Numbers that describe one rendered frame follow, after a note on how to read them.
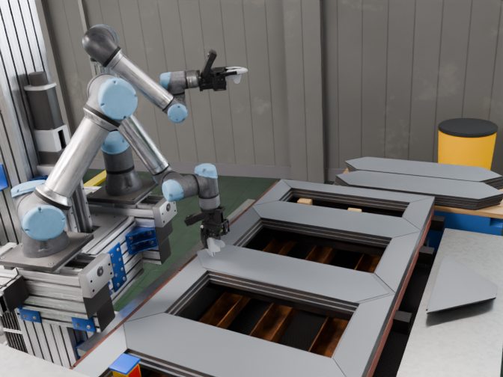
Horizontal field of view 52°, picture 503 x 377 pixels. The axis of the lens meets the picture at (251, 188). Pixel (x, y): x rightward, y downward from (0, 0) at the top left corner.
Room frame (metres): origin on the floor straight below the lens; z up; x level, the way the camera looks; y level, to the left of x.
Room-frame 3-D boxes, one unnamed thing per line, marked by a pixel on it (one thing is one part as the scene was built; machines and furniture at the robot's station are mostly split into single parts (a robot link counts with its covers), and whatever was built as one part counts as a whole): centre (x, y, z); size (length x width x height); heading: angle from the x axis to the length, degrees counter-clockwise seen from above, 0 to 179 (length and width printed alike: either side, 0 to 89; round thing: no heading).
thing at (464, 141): (3.63, -1.64, 0.33); 0.41 x 0.41 x 0.65
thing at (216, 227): (1.67, 0.15, 1.01); 0.09 x 0.08 x 0.12; 61
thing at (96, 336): (1.95, 0.25, 0.66); 1.30 x 0.20 x 0.03; 151
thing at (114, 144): (2.00, 0.53, 1.20); 0.13 x 0.12 x 0.14; 6
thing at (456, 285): (1.48, -0.72, 0.77); 0.45 x 0.20 x 0.04; 151
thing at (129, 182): (1.99, 0.53, 1.09); 0.15 x 0.15 x 0.10
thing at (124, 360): (1.10, 0.38, 0.88); 0.06 x 0.06 x 0.02; 61
